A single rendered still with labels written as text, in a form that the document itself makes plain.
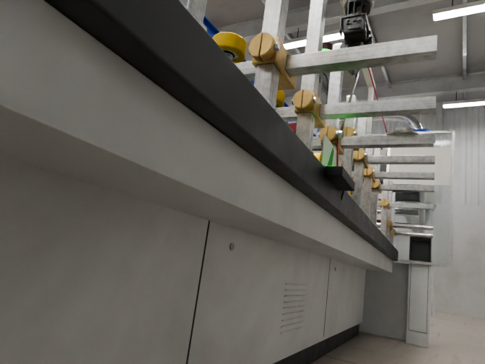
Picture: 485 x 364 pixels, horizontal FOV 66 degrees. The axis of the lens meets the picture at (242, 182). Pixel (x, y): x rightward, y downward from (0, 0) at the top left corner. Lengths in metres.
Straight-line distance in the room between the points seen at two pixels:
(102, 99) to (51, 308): 0.35
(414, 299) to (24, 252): 3.07
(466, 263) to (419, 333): 6.35
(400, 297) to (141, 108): 3.23
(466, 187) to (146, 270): 9.44
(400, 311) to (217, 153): 3.07
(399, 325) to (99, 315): 3.04
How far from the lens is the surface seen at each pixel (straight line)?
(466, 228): 9.74
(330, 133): 1.15
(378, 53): 0.73
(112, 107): 0.41
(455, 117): 10.51
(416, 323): 3.39
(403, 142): 1.19
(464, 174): 10.00
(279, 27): 0.78
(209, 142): 0.54
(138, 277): 0.75
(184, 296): 0.88
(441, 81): 9.53
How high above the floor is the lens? 0.43
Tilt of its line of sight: 12 degrees up
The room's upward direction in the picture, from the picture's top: 8 degrees clockwise
